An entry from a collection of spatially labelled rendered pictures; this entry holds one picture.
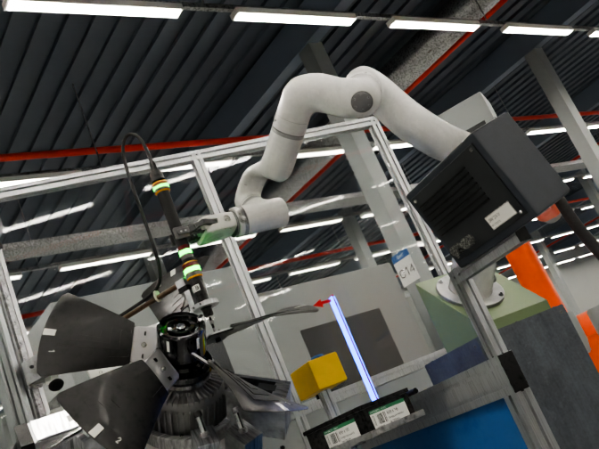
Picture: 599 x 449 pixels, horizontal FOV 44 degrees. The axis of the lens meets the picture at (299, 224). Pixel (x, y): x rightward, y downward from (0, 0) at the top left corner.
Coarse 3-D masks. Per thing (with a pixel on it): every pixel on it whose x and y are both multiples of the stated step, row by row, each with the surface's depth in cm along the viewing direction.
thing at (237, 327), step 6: (294, 306) 202; (300, 306) 198; (306, 306) 196; (312, 306) 194; (276, 312) 194; (282, 312) 192; (288, 312) 190; (294, 312) 189; (300, 312) 189; (306, 312) 189; (312, 312) 189; (258, 318) 188; (264, 318) 187; (234, 324) 187; (240, 324) 187; (246, 324) 191; (252, 324) 198; (234, 330) 193; (240, 330) 197
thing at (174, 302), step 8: (208, 256) 212; (200, 264) 209; (168, 272) 215; (176, 272) 212; (168, 280) 211; (176, 280) 208; (152, 288) 213; (160, 288) 211; (144, 296) 213; (152, 296) 211; (168, 296) 205; (176, 296) 202; (184, 296) 199; (152, 304) 208; (160, 304) 206; (168, 304) 202; (176, 304) 199; (184, 304) 196; (152, 312) 206; (160, 312) 203; (168, 312) 200; (176, 312) 196
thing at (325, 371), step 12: (312, 360) 220; (324, 360) 221; (336, 360) 222; (300, 372) 225; (312, 372) 218; (324, 372) 219; (336, 372) 221; (300, 384) 227; (312, 384) 220; (324, 384) 218; (336, 384) 222; (300, 396) 229; (312, 396) 230
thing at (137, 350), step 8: (136, 328) 186; (144, 328) 186; (152, 328) 186; (136, 336) 186; (144, 336) 186; (152, 336) 186; (136, 344) 186; (152, 344) 185; (136, 352) 185; (144, 352) 185; (136, 360) 185
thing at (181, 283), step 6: (180, 282) 195; (186, 282) 194; (180, 288) 194; (186, 288) 193; (186, 294) 193; (192, 294) 193; (192, 300) 192; (204, 300) 189; (210, 300) 189; (216, 300) 191; (192, 306) 192; (198, 306) 189; (198, 312) 193
